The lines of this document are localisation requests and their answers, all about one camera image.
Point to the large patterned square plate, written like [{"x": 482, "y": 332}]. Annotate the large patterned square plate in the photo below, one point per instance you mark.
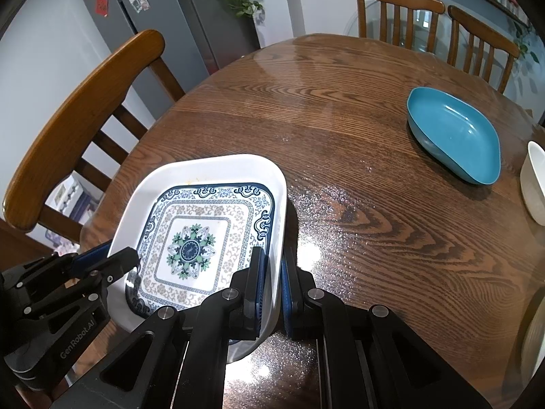
[{"x": 193, "y": 225}]

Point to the right green vine plant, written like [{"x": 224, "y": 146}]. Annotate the right green vine plant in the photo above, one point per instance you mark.
[{"x": 523, "y": 34}]

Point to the back right wooden chair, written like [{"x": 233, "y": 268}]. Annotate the back right wooden chair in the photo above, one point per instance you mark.
[{"x": 482, "y": 44}]

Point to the grey refrigerator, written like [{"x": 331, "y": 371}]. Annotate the grey refrigerator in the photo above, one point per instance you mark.
[{"x": 201, "y": 36}]

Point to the wooden chair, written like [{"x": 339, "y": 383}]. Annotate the wooden chair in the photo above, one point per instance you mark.
[
  {"x": 58, "y": 150},
  {"x": 435, "y": 7},
  {"x": 482, "y": 44}
]

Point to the medium white bowl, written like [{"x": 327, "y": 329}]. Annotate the medium white bowl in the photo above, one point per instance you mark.
[{"x": 532, "y": 182}]

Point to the large white bowl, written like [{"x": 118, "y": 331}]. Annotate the large white bowl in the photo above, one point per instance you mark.
[{"x": 532, "y": 345}]

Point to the back left wooden chair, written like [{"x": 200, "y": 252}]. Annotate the back left wooden chair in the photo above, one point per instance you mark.
[{"x": 435, "y": 7}]

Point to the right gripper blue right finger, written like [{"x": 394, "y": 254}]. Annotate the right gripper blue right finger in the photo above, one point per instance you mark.
[{"x": 300, "y": 319}]

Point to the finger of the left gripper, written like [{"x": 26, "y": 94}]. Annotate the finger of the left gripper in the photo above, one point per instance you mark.
[
  {"x": 114, "y": 266},
  {"x": 94, "y": 254}
]

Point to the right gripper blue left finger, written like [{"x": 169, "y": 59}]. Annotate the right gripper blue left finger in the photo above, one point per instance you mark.
[{"x": 245, "y": 319}]

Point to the blue oval dish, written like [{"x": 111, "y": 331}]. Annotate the blue oval dish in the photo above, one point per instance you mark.
[{"x": 455, "y": 134}]

